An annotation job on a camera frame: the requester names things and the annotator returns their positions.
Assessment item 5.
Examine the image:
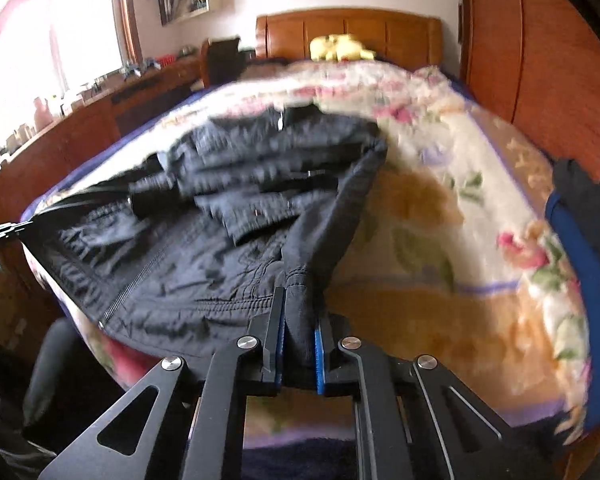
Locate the dark navy jacket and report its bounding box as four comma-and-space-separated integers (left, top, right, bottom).
22, 105, 388, 366

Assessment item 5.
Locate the wooden desk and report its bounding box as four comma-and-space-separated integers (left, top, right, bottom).
0, 56, 201, 223

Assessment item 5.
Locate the dark blue bed sheet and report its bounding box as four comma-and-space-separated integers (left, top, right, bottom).
40, 80, 553, 479

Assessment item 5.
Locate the black office chair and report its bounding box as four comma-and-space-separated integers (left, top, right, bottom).
22, 318, 123, 452

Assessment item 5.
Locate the floral bed blanket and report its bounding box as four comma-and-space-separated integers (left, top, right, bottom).
26, 62, 591, 444

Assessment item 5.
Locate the folded blue garment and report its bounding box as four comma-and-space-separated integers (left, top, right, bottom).
545, 192, 600, 431

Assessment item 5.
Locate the folded black garment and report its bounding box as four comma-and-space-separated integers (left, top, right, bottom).
553, 159, 600, 259

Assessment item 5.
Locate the wooden chair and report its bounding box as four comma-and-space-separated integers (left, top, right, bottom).
200, 36, 244, 88

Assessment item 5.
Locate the yellow plush toy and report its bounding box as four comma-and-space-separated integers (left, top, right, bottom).
309, 34, 376, 62

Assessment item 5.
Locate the wooden headboard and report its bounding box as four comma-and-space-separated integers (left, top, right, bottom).
254, 8, 443, 70

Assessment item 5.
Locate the wooden louvered wardrobe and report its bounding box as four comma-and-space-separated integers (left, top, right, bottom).
460, 0, 600, 178

